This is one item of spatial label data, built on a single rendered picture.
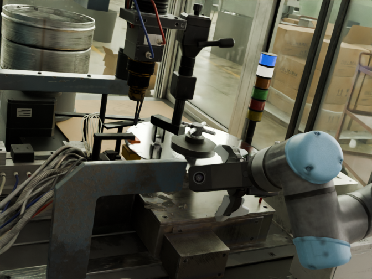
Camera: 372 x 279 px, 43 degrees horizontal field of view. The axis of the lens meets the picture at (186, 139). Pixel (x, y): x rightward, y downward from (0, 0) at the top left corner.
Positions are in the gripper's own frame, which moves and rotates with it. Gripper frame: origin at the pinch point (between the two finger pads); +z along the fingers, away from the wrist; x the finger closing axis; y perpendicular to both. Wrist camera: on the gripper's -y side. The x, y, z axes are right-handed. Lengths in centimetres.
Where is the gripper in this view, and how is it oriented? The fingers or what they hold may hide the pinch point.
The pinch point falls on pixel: (212, 183)
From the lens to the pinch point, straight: 98.6
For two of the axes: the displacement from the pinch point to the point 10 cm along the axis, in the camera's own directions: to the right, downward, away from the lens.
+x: 0.0, -9.8, 2.1
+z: -3.3, 2.0, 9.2
